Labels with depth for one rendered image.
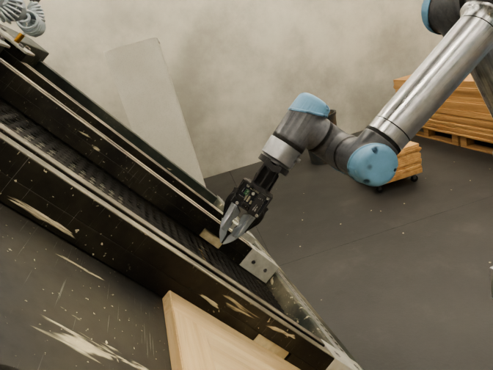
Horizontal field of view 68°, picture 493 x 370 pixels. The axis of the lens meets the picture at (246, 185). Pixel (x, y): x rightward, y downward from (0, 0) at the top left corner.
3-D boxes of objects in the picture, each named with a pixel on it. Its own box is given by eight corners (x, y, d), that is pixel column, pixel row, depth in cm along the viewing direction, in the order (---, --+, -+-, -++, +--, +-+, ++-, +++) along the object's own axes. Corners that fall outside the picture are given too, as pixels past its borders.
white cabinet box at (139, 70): (210, 208, 457) (156, 37, 392) (166, 222, 453) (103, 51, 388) (207, 193, 514) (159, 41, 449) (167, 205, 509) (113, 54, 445)
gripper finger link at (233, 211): (206, 239, 76) (229, 202, 75) (210, 234, 82) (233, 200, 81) (218, 248, 76) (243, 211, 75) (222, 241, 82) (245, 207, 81)
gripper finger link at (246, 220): (218, 248, 76) (243, 211, 75) (222, 241, 82) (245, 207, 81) (231, 256, 76) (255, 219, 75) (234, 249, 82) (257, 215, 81)
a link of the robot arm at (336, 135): (359, 186, 75) (319, 157, 71) (337, 172, 85) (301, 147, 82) (383, 153, 73) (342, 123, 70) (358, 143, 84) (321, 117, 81)
